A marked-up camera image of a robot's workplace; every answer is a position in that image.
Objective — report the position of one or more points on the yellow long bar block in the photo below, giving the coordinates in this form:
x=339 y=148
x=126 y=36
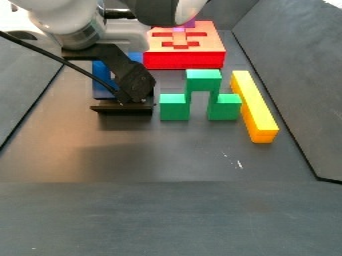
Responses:
x=260 y=121

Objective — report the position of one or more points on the green arch-shaped block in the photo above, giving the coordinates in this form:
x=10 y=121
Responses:
x=202 y=83

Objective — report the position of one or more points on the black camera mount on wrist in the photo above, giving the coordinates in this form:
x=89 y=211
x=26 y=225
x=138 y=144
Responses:
x=134 y=79

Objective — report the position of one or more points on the black angled fixture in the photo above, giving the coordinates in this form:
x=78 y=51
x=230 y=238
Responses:
x=109 y=104

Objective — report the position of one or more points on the red base block with slots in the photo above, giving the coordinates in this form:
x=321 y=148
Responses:
x=184 y=48

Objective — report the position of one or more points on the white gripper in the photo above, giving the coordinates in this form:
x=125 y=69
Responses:
x=125 y=33

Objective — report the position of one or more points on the purple U-shaped block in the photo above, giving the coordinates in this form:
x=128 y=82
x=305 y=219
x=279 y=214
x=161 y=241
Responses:
x=188 y=26

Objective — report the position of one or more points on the blue U-shaped block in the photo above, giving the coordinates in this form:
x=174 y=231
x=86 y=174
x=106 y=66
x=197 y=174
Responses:
x=102 y=72

